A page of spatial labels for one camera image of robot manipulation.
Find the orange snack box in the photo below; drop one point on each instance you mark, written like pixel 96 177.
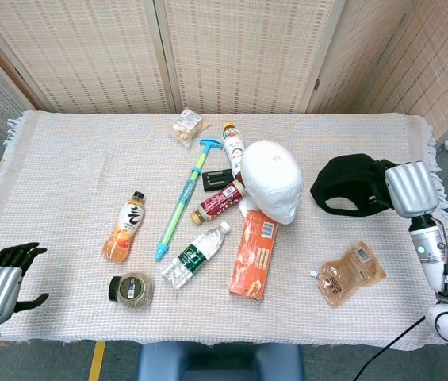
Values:
pixel 253 258

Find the woven folding screen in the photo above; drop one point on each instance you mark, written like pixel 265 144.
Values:
pixel 223 51

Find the black baseball cap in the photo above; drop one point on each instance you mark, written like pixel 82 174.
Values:
pixel 350 184

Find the round jar black lid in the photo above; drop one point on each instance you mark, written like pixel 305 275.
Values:
pixel 132 289

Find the black rectangular clip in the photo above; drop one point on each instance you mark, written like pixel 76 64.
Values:
pixel 216 178

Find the orange juice bottle black cap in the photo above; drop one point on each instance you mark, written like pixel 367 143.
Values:
pixel 125 228

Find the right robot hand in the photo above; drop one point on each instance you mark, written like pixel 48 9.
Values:
pixel 404 188

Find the dark red drink bottle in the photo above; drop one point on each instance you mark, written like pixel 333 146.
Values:
pixel 219 202

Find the brown spouted drink pouch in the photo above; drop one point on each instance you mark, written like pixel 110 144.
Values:
pixel 348 274

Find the white foam mannequin head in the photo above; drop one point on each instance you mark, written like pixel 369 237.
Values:
pixel 273 182

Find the clear snack bag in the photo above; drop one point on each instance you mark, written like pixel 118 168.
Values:
pixel 188 127

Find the white drink bottle yellow cap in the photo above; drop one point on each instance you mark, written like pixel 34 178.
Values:
pixel 233 148

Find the green blue water pump toy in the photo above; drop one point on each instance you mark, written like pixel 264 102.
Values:
pixel 180 202

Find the clear water bottle green label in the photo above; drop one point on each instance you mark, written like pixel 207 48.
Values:
pixel 197 256

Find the woven white tablecloth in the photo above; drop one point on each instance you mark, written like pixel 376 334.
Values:
pixel 49 198

